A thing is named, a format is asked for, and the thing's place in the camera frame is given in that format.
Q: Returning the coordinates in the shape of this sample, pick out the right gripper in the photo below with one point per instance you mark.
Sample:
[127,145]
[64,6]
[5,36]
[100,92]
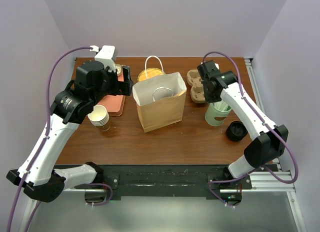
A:
[208,98]

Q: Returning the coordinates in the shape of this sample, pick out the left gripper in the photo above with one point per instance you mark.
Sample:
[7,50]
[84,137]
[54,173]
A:
[121,87]

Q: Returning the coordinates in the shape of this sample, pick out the brown paper bag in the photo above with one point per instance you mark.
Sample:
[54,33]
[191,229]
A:
[160,100]

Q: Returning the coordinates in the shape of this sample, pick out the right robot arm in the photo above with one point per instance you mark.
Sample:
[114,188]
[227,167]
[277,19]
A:
[266,137]

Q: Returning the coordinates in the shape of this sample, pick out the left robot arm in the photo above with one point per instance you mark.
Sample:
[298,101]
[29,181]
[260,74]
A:
[38,177]

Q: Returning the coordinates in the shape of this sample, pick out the cardboard cup carrier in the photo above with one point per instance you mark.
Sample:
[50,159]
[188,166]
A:
[197,89]

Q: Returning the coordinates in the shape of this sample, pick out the small patterned dish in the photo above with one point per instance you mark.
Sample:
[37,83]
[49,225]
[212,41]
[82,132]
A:
[118,69]

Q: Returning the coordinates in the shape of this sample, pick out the pink rectangular tray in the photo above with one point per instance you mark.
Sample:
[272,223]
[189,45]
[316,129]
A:
[113,104]

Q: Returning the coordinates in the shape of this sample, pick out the green straw holder cup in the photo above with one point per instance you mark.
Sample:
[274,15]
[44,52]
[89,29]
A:
[215,118]

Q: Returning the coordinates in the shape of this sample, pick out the yellow woven coaster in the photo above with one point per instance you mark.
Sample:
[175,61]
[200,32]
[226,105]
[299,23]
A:
[149,73]

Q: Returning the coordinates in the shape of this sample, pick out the stack of paper cups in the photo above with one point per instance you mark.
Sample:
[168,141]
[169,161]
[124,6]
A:
[99,117]

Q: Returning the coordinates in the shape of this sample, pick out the stack of black lids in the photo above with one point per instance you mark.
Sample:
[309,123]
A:
[236,131]

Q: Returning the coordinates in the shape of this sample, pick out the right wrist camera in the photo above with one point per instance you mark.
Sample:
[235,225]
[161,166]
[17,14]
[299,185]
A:
[208,69]

